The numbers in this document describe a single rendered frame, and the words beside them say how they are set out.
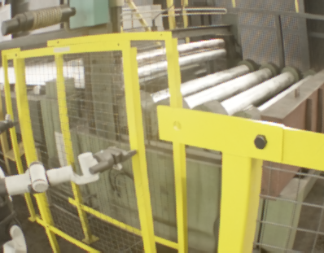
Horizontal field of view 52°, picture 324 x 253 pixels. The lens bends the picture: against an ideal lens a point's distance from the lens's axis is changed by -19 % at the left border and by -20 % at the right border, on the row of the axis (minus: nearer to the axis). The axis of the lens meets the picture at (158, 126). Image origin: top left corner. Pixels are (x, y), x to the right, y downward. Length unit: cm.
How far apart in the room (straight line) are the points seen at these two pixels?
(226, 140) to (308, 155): 14
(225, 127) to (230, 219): 15
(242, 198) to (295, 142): 13
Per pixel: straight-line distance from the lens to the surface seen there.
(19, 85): 273
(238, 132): 53
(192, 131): 57
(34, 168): 171
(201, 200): 300
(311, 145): 49
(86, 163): 170
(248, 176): 55
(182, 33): 415
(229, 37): 492
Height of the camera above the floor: 201
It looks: 18 degrees down
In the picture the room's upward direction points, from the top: 5 degrees counter-clockwise
